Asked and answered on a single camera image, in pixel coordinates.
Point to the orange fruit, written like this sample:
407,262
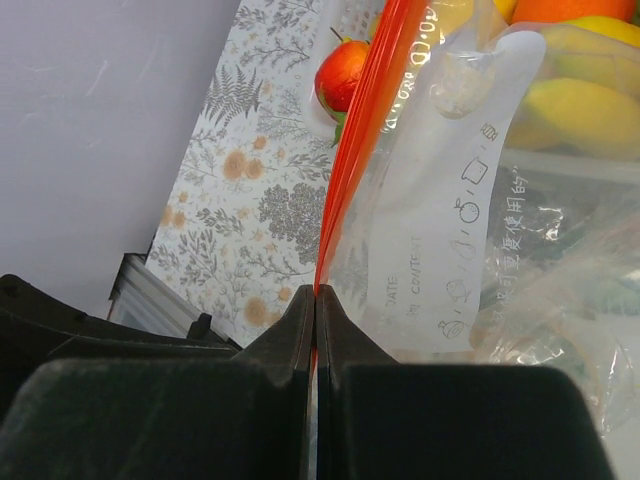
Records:
557,11

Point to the white plastic fruit basket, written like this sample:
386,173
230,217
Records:
348,27

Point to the yellow banana bunch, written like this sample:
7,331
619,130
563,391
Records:
586,95

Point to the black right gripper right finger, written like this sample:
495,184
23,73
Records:
380,419

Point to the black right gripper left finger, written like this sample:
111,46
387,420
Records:
201,415

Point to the clear zip top bag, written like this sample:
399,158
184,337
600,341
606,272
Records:
444,244

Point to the floral tablecloth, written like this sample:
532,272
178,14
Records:
240,231

